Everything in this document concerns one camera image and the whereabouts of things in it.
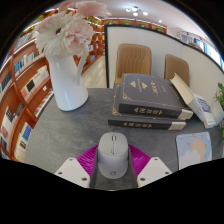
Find white computer mouse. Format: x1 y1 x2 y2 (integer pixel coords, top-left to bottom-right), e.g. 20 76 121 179
97 132 130 180

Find ceiling lights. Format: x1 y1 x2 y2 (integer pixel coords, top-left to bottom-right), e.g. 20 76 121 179
125 5 149 17

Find orange wall shelf with plants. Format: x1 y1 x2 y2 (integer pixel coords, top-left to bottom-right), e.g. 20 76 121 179
99 18 168 34

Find white partition panel dark frame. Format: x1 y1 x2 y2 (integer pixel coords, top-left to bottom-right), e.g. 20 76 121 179
104 23 224 89

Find orange curved bookshelf unit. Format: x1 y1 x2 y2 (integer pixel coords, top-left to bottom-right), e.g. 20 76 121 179
0 8 106 161

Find green plant in white pot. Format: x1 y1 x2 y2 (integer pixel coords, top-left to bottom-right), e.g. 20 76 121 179
209 83 224 141

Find pastel cloud print mouse pad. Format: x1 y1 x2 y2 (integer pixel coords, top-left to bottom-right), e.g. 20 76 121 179
175 131 213 171

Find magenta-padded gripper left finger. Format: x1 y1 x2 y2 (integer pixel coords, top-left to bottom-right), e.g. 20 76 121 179
54 145 100 190

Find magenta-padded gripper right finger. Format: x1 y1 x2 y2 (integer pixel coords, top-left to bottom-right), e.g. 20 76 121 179
127 144 173 189

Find pink flower bouquet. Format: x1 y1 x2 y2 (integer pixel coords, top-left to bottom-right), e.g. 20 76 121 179
34 0 111 58

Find brown upholstered chair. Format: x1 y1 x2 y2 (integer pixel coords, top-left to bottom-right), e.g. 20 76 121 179
114 43 153 84
163 53 190 88

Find thick white book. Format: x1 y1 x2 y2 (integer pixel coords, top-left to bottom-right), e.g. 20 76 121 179
169 73 205 124

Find white book blue cover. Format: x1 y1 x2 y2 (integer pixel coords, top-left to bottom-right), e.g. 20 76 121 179
194 94 217 129

